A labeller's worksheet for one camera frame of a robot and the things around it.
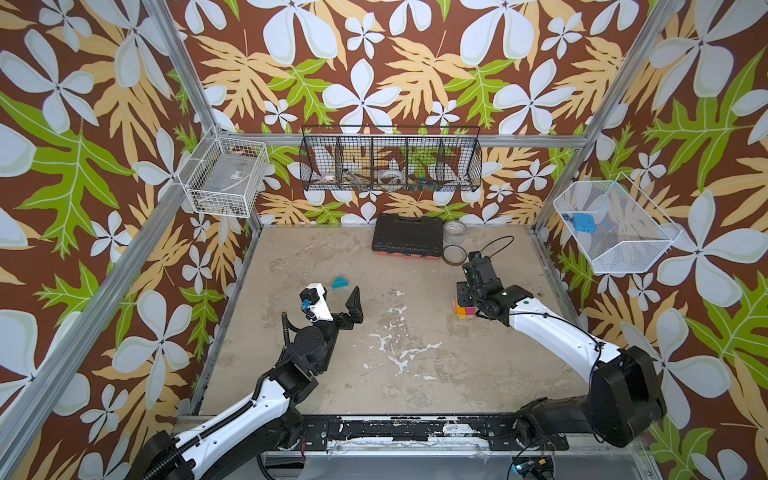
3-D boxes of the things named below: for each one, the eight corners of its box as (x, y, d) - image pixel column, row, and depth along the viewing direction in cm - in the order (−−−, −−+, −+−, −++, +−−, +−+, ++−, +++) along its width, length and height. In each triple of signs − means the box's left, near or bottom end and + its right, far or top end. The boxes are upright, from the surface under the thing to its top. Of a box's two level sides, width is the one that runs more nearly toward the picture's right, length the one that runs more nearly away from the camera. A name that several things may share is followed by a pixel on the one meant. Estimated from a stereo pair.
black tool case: (371, 260, 111) (371, 251, 107) (372, 222, 124) (372, 213, 120) (445, 260, 111) (447, 251, 107) (438, 222, 124) (440, 213, 120)
